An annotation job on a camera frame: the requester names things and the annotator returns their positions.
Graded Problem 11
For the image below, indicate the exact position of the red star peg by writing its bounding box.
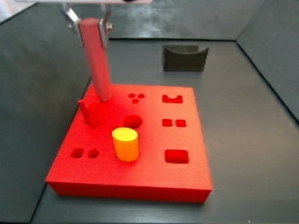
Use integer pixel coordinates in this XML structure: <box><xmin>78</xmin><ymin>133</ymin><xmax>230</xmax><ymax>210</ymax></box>
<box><xmin>79</xmin><ymin>94</ymin><xmax>105</xmax><ymax>129</ymax></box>

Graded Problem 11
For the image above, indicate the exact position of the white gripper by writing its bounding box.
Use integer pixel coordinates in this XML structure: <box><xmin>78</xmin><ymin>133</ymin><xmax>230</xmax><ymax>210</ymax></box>
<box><xmin>15</xmin><ymin>0</ymin><xmax>154</xmax><ymax>48</ymax></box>

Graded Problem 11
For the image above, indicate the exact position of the red hexagon rod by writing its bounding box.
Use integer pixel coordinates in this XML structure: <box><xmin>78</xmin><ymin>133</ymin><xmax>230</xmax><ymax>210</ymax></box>
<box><xmin>79</xmin><ymin>17</ymin><xmax>113</xmax><ymax>102</ymax></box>

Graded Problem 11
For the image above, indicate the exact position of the red foam peg board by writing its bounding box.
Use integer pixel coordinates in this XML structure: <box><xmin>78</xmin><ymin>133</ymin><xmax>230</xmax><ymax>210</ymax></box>
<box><xmin>47</xmin><ymin>84</ymin><xmax>213</xmax><ymax>203</ymax></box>

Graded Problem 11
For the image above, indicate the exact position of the black curved holder stand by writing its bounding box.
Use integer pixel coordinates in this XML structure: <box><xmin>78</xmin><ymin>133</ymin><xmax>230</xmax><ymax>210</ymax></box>
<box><xmin>163</xmin><ymin>45</ymin><xmax>210</xmax><ymax>72</ymax></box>

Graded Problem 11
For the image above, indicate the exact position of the yellow cylinder peg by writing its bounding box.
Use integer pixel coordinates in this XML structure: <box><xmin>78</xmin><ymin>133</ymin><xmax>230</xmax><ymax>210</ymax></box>
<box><xmin>113</xmin><ymin>127</ymin><xmax>139</xmax><ymax>162</ymax></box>

